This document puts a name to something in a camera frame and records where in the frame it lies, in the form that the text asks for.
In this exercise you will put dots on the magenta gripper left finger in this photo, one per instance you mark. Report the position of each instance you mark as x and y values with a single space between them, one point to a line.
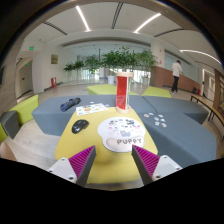
75 169

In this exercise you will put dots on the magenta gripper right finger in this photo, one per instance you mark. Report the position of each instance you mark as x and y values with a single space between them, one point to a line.
153 167

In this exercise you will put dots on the black computer mouse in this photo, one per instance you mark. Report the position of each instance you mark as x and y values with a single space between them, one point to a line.
79 125

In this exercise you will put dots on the white puppy mouse pad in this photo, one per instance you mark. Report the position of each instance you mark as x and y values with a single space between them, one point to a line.
119 134

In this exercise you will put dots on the grey sofa right section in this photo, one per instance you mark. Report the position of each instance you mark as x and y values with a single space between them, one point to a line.
176 128

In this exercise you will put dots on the grey sofa section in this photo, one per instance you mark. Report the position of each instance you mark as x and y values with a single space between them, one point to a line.
176 128
52 120

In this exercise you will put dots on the grey sofa left section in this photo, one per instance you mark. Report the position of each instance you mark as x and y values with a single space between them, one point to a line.
52 120

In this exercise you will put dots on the sticker sheet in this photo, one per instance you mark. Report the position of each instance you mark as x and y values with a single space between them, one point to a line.
88 109

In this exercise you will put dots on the dark blue cloth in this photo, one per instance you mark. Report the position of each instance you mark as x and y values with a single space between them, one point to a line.
72 102

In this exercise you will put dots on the green pouf back right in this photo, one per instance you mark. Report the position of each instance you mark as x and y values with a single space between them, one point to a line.
157 92

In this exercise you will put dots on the green pouf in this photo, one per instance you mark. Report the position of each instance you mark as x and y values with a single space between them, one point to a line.
157 92
102 89

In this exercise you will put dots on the green bench seat left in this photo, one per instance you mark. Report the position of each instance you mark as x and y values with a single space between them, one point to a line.
25 108

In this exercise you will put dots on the green pouf back left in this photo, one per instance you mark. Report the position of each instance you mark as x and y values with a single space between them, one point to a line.
102 89

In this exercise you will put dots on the grey seat cushion left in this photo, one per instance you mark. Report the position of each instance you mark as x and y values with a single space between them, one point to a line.
10 124

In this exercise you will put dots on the wooden bench right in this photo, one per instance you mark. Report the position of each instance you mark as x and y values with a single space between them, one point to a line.
212 111

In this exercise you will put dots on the red fire extinguisher box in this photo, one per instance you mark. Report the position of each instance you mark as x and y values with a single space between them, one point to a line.
53 82

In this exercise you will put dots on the red and wood stand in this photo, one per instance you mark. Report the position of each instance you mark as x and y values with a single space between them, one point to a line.
123 89

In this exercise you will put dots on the person in white shirt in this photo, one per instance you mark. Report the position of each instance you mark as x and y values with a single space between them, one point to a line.
176 71

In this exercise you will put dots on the green potted plants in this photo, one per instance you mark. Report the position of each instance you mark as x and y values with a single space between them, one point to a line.
123 59

